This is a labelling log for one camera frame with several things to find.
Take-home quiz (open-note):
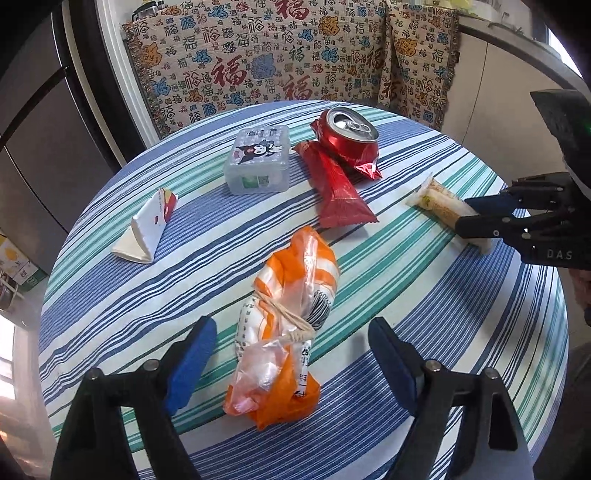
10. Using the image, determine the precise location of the white folded paper packet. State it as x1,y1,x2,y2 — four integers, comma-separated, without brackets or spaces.
111,187,180,265

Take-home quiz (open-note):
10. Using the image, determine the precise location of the white snack bar packet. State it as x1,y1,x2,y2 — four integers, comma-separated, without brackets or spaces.
406,172,495,256

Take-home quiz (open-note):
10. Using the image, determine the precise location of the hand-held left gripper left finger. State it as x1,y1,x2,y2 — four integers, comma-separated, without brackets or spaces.
50,315,219,480

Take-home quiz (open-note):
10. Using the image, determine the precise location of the orange white plastic bag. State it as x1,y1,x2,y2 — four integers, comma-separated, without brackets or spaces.
223,226,341,433

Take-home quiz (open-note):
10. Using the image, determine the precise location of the white kitchen counter cabinet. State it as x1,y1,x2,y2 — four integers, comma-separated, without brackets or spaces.
442,13,583,155

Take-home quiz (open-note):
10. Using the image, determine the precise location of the crushed red drink can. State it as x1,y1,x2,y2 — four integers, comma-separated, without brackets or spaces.
310,107,380,169

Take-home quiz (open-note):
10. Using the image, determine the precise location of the person's right forearm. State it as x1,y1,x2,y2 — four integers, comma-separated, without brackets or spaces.
567,268,591,329

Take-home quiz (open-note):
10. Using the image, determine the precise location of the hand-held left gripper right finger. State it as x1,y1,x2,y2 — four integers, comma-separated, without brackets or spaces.
368,316,536,480

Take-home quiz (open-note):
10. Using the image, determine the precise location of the red snack wrapper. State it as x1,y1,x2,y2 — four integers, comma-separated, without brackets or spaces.
294,139,384,230

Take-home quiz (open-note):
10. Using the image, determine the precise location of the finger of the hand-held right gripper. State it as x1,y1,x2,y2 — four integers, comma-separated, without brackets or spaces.
464,173,573,217
454,213,532,241

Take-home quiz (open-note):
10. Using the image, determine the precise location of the round table with striped tablecloth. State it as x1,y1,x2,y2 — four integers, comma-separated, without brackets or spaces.
38,99,570,480

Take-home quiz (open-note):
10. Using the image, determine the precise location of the patterned blanket covered chair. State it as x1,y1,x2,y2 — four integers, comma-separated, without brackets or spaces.
121,0,391,140

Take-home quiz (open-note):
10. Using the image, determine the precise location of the grey refrigerator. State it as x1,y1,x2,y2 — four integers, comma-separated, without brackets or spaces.
0,0,122,274

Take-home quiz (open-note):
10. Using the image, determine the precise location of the yellow white cardboard box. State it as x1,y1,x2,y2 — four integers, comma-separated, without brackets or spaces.
0,233,49,292

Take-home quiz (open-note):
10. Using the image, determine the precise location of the clear plastic box cartoon lid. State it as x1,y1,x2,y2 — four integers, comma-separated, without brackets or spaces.
223,126,292,196

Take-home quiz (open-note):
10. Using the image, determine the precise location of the narrow printed blanket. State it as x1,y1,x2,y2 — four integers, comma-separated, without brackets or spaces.
376,2,463,133

